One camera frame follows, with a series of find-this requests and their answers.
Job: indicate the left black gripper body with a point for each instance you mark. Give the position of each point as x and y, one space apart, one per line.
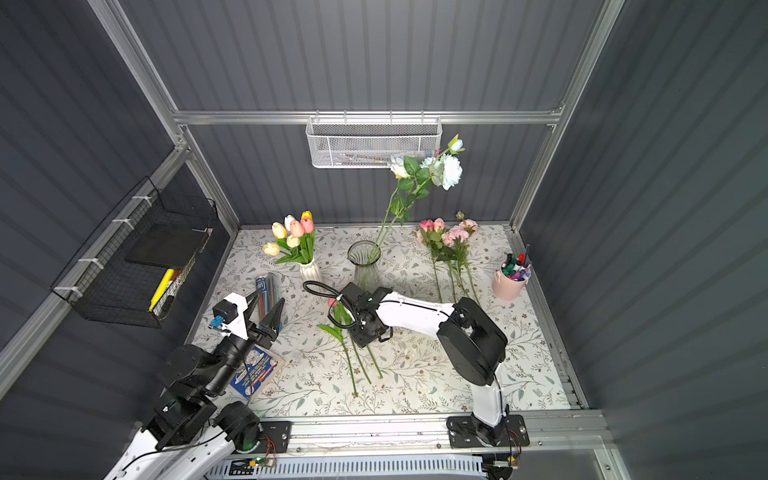
253 330

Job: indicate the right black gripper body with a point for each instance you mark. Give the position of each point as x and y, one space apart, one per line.
358 315

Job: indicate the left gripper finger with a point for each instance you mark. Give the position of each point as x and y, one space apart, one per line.
255 307
272 321

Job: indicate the pink tulip stem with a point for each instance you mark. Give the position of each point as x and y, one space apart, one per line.
366 354
343 318
336 333

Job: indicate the hot pink rose stem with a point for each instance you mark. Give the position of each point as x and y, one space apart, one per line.
426 225

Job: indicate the pink carnation stem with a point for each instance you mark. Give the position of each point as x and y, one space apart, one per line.
464 283

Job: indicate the pink multi bloom peony stem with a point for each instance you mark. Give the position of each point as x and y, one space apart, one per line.
461 233

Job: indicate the large pale pink peony stem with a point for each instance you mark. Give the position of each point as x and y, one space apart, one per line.
436 280

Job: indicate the pale pink rose stem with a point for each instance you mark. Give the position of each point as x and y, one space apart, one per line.
442 243

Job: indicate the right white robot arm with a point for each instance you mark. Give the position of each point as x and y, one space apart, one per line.
474 344

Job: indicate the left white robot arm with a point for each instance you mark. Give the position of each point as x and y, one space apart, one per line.
186 434

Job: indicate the white ribbed vase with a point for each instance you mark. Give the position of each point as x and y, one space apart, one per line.
311 271

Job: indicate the clear glass vase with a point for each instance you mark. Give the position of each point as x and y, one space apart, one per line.
365 255

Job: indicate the floral patterned table mat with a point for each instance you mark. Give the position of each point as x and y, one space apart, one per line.
318 374

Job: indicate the pink and yellow tulip bunch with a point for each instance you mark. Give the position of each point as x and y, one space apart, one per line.
294 240

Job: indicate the yellow marker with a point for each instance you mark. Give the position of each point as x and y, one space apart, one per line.
163 285

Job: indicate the black box in basket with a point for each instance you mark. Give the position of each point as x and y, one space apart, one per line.
166 246

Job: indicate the pink pen cup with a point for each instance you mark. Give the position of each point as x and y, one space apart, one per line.
512 276

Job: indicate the white rose stem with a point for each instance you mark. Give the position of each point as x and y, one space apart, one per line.
405 170

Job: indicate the light blue flower stem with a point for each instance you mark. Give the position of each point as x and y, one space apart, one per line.
443 170

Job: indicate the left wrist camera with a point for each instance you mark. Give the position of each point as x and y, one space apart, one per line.
229 316

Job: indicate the black wire wall basket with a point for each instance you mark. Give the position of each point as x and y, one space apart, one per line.
131 272

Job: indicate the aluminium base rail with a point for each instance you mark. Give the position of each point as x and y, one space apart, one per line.
369 435

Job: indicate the white wire mesh basket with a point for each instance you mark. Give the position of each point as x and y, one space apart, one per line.
348 145

